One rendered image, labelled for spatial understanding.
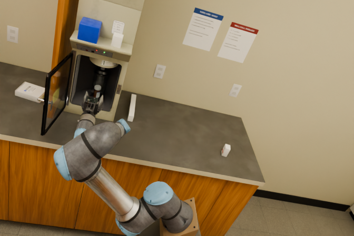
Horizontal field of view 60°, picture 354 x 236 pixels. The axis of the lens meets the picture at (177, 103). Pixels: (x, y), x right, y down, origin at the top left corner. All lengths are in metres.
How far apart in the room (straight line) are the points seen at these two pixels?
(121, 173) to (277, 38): 1.44
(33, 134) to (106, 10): 0.80
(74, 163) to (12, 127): 0.88
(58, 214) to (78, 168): 1.29
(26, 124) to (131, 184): 0.74
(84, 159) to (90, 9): 0.88
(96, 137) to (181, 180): 1.06
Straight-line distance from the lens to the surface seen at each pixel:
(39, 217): 2.47
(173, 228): 1.46
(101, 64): 1.86
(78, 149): 1.11
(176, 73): 2.34
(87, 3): 1.72
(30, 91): 2.16
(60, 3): 1.65
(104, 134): 1.11
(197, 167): 1.97
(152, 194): 1.35
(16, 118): 2.01
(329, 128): 3.08
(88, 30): 1.65
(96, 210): 2.32
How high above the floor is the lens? 2.25
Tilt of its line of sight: 32 degrees down
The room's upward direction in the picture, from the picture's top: 21 degrees clockwise
